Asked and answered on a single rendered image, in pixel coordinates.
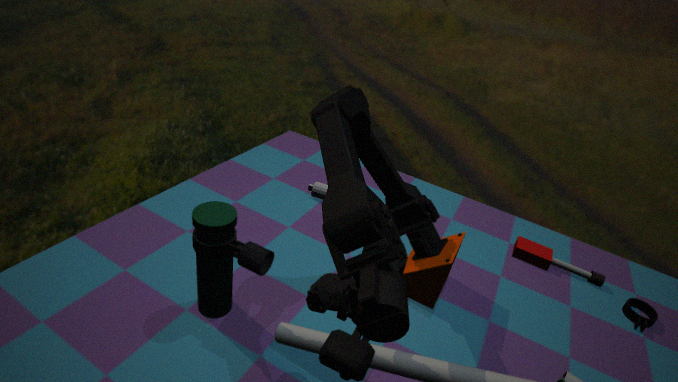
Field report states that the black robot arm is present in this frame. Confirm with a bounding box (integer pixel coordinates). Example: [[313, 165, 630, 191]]
[[306, 86, 448, 343]]

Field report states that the grey metal pipe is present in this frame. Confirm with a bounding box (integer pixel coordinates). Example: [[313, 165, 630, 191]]
[[275, 322, 538, 382]]

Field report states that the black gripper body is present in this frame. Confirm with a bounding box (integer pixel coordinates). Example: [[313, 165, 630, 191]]
[[318, 281, 375, 381]]

